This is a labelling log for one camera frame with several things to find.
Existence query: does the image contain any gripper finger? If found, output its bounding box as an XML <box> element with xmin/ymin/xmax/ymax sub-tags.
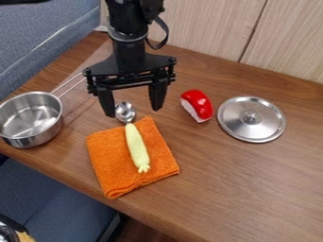
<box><xmin>95</xmin><ymin>89</ymin><xmax>118</xmax><ymax>118</ymax></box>
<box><xmin>147</xmin><ymin>80</ymin><xmax>170</xmax><ymax>112</ymax></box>

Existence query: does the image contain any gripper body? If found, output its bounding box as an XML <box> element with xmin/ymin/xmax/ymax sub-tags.
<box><xmin>80</xmin><ymin>40</ymin><xmax>179</xmax><ymax>96</ymax></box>

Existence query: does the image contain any red and white toy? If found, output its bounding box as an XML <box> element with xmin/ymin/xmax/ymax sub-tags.
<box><xmin>178</xmin><ymin>89</ymin><xmax>215</xmax><ymax>124</ymax></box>

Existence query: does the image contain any orange cloth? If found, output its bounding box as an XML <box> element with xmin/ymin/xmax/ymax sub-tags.
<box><xmin>84</xmin><ymin>114</ymin><xmax>182</xmax><ymax>199</ymax></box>

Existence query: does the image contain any silver pot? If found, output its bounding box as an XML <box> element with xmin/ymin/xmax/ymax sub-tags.
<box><xmin>0</xmin><ymin>72</ymin><xmax>86</xmax><ymax>149</ymax></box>

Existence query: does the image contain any silver lid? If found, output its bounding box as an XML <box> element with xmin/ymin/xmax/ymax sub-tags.
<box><xmin>215</xmin><ymin>95</ymin><xmax>288</xmax><ymax>144</ymax></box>

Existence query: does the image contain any silver spoon with yellow handle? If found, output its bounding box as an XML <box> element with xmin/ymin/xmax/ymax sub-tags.
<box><xmin>113</xmin><ymin>100</ymin><xmax>152</xmax><ymax>174</ymax></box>

